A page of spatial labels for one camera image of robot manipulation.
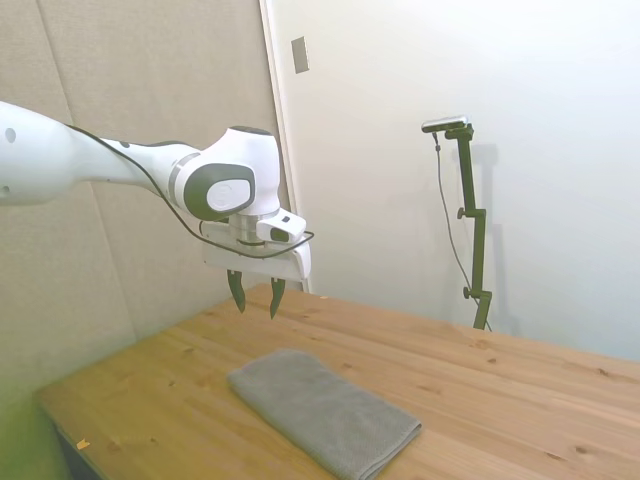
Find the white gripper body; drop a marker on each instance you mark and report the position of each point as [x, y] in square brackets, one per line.
[260, 265]

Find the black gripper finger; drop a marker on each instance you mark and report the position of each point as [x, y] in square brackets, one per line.
[237, 292]
[275, 297]

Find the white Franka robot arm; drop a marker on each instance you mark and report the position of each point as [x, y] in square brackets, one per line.
[45, 160]

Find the grey folded towel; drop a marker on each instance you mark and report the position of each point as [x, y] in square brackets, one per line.
[320, 410]

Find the small orange scrap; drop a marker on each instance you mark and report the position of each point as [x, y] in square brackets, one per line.
[82, 443]

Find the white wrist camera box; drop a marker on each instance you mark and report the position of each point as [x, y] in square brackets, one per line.
[280, 227]

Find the white vertical wall trim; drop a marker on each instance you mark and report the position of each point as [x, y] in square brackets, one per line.
[280, 100]

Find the dark green camera stand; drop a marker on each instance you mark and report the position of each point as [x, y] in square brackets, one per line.
[475, 235]

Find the grey wall plate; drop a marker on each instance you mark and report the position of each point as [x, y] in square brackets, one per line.
[300, 55]

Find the grey exterior camera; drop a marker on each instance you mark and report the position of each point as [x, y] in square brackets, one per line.
[445, 123]

